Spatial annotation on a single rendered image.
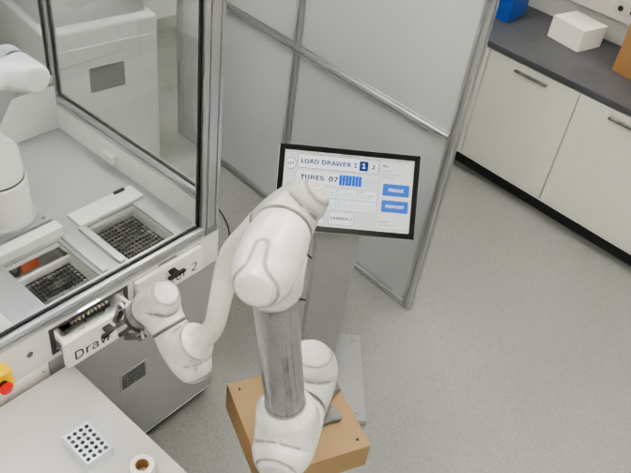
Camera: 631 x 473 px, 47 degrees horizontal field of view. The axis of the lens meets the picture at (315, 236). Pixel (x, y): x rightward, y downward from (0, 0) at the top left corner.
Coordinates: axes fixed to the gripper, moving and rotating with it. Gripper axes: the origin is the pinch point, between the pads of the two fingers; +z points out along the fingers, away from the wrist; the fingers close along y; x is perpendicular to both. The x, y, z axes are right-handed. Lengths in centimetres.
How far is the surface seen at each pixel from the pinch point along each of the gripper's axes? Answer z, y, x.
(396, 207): -26, -16, -104
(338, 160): -22, 10, -96
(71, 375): 18.3, -3.4, 12.8
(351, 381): 58, -73, -103
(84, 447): 0.8, -22.7, 26.4
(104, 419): 6.6, -20.0, 15.6
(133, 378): 47, -16, -14
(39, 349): 12.9, 8.4, 18.2
